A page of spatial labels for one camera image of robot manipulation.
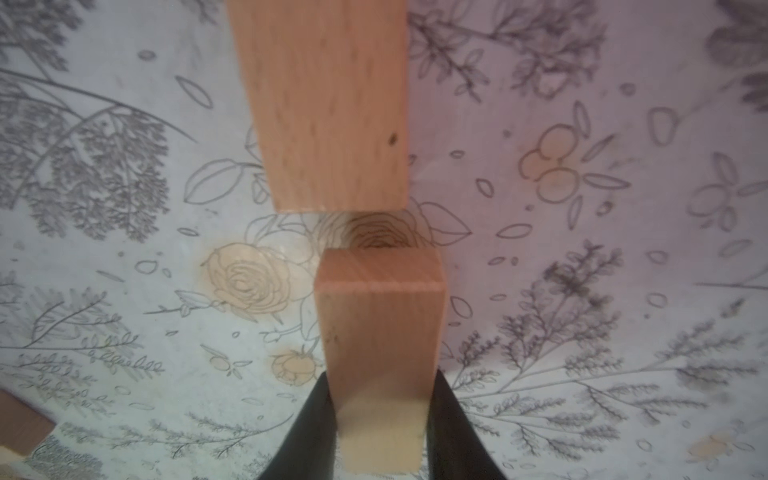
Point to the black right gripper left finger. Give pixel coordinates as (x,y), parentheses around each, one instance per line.
(309,448)

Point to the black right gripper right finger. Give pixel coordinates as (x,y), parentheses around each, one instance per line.
(454,450)

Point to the natural wooden block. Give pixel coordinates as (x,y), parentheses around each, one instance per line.
(23,429)
(380,316)
(327,87)

